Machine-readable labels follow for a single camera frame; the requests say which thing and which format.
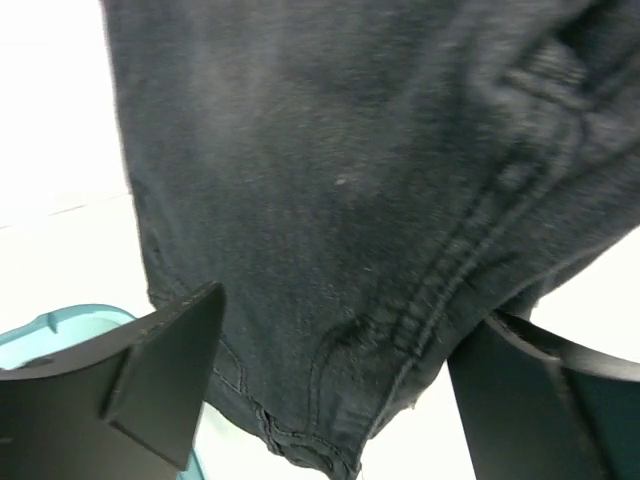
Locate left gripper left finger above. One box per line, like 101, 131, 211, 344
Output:
0, 280, 227, 480

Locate black trousers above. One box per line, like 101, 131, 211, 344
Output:
103, 1, 639, 479

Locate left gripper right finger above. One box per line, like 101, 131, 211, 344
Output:
448, 313, 639, 480

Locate teal plastic bin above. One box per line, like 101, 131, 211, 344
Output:
0, 302, 207, 480

